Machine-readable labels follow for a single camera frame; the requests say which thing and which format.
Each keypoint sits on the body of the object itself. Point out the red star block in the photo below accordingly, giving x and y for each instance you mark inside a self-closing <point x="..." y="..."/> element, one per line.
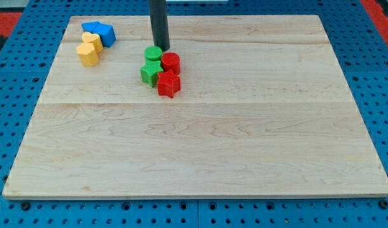
<point x="168" y="83"/>

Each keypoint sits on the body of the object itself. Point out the blue triangle block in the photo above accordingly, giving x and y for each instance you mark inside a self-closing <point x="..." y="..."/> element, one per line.
<point x="89" y="26"/>

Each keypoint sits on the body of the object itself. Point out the green star block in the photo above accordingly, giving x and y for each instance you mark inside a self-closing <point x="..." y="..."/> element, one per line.
<point x="149" y="72"/>

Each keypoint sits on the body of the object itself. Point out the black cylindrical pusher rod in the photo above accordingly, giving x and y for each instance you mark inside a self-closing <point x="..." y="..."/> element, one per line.
<point x="159" y="24"/>

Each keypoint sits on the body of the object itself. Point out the yellow heart block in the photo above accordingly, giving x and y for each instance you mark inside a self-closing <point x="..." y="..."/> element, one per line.
<point x="88" y="37"/>

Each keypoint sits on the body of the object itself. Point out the red cylinder block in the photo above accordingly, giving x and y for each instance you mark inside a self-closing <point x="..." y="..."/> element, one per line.
<point x="171" y="61"/>

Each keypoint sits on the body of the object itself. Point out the yellow hexagon block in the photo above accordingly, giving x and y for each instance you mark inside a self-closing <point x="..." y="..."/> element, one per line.
<point x="87" y="54"/>

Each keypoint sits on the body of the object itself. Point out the green cylinder block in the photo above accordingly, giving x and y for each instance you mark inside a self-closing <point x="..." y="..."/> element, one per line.
<point x="153" y="53"/>

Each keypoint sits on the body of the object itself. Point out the blue pentagon block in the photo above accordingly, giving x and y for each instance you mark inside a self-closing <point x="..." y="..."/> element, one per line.
<point x="106" y="33"/>

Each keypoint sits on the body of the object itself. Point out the wooden board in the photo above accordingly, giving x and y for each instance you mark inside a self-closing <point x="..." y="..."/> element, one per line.
<point x="264" y="112"/>

